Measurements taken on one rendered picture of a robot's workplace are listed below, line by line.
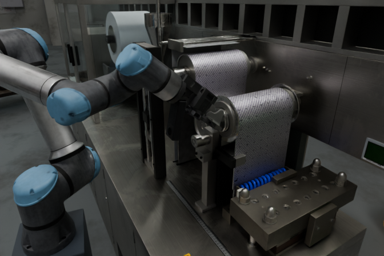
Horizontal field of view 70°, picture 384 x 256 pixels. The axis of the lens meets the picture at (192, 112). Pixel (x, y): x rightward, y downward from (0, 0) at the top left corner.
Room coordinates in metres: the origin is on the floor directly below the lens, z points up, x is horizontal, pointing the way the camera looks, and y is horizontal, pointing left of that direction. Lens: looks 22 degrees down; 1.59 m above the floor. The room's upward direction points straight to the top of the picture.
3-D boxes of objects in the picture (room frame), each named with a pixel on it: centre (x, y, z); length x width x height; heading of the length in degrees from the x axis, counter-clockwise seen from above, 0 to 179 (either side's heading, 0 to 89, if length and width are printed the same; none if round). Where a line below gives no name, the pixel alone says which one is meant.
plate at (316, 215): (0.63, -0.39, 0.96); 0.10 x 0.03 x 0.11; 120
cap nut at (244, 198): (0.66, -0.16, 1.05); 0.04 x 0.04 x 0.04
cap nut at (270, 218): (0.58, -0.21, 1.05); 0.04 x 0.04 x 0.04
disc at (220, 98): (0.77, -0.10, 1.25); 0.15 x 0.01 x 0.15; 30
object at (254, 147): (0.78, -0.23, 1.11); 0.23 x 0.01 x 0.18; 120
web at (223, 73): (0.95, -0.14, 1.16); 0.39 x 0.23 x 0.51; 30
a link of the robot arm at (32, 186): (0.65, 0.45, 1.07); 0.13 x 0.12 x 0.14; 154
